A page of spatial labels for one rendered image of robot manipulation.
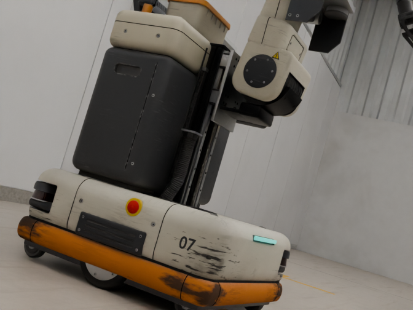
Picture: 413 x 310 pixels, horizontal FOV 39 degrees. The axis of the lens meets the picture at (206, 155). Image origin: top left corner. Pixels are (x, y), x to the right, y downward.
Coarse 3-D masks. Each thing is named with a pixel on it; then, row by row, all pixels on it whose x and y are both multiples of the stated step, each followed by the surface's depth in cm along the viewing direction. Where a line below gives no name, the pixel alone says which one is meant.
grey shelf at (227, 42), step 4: (160, 0) 395; (164, 0) 394; (132, 4) 403; (164, 4) 393; (132, 8) 402; (224, 40) 445; (228, 40) 449; (224, 44) 456; (228, 44) 453; (232, 44) 457; (228, 48) 464; (232, 48) 460; (236, 48) 465
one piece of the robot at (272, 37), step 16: (272, 0) 183; (288, 0) 181; (272, 16) 182; (256, 32) 178; (272, 32) 176; (288, 32) 176; (256, 48) 177; (272, 48) 175; (288, 48) 179; (304, 48) 190; (240, 64) 178; (256, 64) 176; (272, 64) 174; (288, 64) 172; (240, 80) 177; (256, 80) 175; (272, 80) 173; (304, 80) 186; (256, 96) 175; (272, 96) 173
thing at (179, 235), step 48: (48, 192) 176; (96, 192) 168; (48, 240) 170; (96, 240) 164; (144, 240) 158; (192, 240) 152; (240, 240) 159; (288, 240) 200; (144, 288) 158; (192, 288) 148; (240, 288) 166
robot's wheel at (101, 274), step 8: (88, 264) 165; (88, 272) 164; (96, 272) 163; (104, 272) 162; (112, 272) 161; (88, 280) 164; (96, 280) 163; (104, 280) 162; (112, 280) 160; (120, 280) 160; (104, 288) 162; (112, 288) 164
